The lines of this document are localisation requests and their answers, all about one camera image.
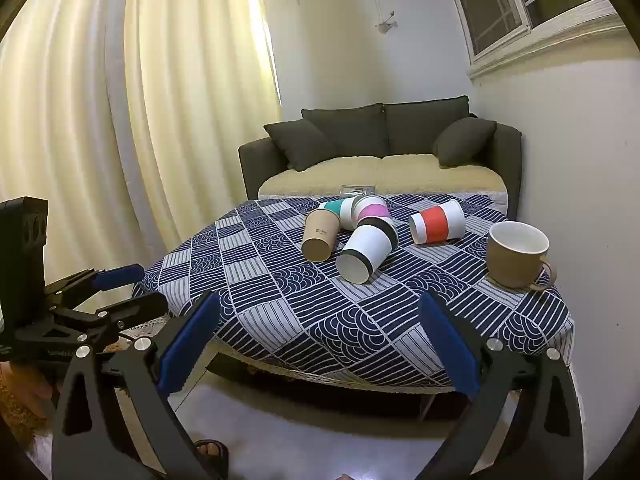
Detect navy patterned tablecloth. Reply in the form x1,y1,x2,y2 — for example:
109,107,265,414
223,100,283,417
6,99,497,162
131,191,576,391

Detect white framed window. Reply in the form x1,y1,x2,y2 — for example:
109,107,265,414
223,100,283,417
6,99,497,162
440,0,628,78

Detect red sleeve paper cup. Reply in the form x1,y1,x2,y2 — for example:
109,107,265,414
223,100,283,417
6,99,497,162
409,199,466,246

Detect table leg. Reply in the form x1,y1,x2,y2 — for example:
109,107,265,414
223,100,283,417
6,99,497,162
417,392,437,423

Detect person's left hand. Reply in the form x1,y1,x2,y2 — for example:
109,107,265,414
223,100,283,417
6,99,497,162
7,359,60,402

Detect cream curtain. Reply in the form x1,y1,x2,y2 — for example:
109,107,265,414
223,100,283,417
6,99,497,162
0,0,283,321

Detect dark grey sofa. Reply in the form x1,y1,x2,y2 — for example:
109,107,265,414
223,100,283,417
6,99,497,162
238,95,522,211

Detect person's foot in sandal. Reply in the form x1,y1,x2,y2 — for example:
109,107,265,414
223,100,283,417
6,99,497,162
192,439,230,480

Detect beige ceramic mug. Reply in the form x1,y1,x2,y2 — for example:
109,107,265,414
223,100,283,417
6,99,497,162
486,220,557,291

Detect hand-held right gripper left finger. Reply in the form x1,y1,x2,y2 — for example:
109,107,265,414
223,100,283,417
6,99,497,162
50,290,226,480

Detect teal sleeve paper cup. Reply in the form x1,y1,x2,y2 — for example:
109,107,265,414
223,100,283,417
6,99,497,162
318,196,368,231

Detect black sleeve white paper cup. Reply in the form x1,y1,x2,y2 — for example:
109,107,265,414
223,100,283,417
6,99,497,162
336,216,399,285

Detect dark grey sofa back cushion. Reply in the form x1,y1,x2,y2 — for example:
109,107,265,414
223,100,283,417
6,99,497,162
382,96,471,156
301,103,390,158

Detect dark grey throw pillow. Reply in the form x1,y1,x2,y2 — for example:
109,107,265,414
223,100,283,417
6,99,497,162
432,117,497,168
263,119,337,172

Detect pink sleeve paper cup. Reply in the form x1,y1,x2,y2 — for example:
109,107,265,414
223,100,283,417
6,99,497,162
354,195,391,226

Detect white wall cord hook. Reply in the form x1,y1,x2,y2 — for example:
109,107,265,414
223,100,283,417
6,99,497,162
369,0,399,36

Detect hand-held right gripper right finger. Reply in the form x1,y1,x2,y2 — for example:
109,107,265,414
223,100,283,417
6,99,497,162
419,289,586,480

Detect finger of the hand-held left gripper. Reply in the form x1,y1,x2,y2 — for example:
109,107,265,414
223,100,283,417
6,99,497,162
44,263,145,307
50,291,170,335

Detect beige fleece sofa cover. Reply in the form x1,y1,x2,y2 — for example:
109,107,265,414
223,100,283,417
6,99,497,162
258,154,507,198

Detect brown paper cup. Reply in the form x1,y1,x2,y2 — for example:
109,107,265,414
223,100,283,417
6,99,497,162
301,208,342,262

